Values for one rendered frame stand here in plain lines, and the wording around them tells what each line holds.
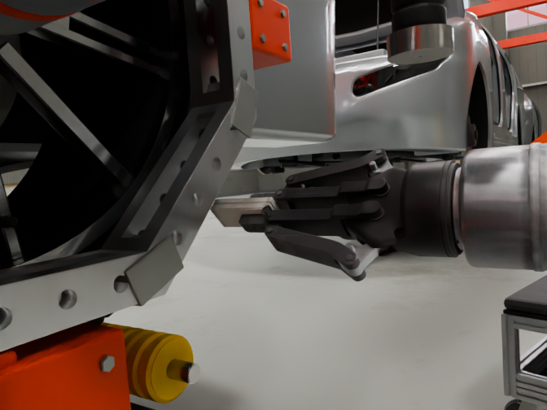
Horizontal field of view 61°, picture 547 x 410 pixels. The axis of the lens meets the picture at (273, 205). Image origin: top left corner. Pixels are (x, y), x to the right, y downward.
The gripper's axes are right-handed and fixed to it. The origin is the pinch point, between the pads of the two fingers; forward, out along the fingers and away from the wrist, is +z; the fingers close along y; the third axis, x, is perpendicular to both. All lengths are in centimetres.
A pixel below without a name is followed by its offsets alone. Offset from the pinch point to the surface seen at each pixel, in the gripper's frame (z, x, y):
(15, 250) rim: 12.3, 10.8, -12.5
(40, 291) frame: 1.8, 12.7, -16.8
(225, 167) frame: 1.8, 3.8, 2.8
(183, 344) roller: 2.5, -2.4, -13.3
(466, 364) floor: 2, -132, 42
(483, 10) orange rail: 85, -428, 804
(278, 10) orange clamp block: 1.7, 8.0, 24.9
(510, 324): -15, -85, 34
